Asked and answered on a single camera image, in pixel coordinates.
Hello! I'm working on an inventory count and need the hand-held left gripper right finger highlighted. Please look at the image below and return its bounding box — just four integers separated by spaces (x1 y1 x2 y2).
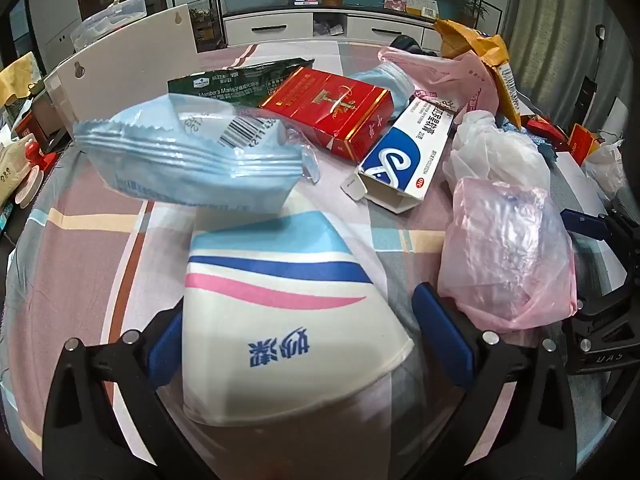
412 282 608 480

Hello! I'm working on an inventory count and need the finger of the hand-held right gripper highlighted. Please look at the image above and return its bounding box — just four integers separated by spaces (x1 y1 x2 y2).
560 207 640 286
561 280 640 377

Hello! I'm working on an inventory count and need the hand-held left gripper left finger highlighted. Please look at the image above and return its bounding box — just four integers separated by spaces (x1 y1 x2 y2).
42 305 216 480

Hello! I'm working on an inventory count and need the translucent pink plastic bag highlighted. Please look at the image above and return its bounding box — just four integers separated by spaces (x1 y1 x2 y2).
439 176 580 331

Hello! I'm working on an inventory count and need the white striped paper package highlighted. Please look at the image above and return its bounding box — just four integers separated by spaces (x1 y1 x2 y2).
181 210 416 428

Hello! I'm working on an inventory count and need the white blue ointment box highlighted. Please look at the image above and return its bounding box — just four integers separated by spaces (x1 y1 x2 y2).
341 96 458 215

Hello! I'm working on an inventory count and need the yellow snack wrapper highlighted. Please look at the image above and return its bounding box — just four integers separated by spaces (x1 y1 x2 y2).
432 18 526 128

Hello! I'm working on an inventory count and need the light blue snack wrapper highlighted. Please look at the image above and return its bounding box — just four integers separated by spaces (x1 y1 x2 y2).
74 94 321 212

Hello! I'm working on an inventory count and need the red cigarette box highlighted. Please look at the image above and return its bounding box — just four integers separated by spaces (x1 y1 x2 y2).
260 66 393 162

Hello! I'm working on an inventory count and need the dark green wafer wrapper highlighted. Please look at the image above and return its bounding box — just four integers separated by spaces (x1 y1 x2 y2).
167 57 315 108

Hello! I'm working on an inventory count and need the large white plastic bag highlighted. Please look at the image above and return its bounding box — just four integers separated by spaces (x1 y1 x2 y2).
585 140 628 196

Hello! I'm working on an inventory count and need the red paper bag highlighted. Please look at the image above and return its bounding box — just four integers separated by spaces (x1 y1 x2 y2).
567 125 601 166

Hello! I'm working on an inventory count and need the blue crinkled plastic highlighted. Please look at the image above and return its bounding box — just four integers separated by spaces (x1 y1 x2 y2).
500 119 560 162

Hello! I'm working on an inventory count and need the striped pastel cloth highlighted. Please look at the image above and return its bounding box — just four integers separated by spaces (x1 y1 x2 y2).
0 40 621 480

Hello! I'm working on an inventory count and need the small red packet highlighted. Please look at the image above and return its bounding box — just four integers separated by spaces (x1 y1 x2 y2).
520 116 555 147

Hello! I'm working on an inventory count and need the white upright appliance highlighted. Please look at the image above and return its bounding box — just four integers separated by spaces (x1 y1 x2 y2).
607 95 628 131

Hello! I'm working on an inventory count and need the black stick vacuum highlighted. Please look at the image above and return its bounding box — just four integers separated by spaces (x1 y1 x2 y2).
575 25 608 126

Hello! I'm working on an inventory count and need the grey pleated curtain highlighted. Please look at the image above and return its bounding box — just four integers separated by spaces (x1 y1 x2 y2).
500 0 601 126

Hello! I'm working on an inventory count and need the pink printed plastic bag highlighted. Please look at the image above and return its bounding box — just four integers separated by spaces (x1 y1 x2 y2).
377 46 501 113

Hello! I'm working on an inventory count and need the pink round dish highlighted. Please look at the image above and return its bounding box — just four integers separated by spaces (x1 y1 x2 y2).
14 164 47 207

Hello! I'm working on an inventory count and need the beige printed bag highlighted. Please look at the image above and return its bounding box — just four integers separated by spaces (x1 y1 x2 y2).
0 142 28 211

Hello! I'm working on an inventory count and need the small potted plant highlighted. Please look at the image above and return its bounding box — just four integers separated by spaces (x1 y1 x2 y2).
457 0 493 31

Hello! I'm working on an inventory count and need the white yellow paper box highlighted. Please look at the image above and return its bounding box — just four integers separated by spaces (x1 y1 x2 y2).
405 0 441 18

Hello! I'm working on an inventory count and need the white wooden board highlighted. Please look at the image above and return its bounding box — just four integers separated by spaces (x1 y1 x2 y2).
44 2 201 133

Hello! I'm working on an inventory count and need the yellow cloth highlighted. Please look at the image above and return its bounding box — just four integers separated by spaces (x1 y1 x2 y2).
0 52 40 106

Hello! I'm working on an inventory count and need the clear plastic storage box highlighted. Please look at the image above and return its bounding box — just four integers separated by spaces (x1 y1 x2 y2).
70 0 151 51

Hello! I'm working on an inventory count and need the potted plant in black crate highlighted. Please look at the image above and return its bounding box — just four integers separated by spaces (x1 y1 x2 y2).
189 0 223 53

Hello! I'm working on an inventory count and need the white television cabinet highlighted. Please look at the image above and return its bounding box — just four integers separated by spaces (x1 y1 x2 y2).
222 4 446 53

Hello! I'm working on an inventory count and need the white tall cabinet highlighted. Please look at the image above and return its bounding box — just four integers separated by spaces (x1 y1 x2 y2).
27 0 86 68

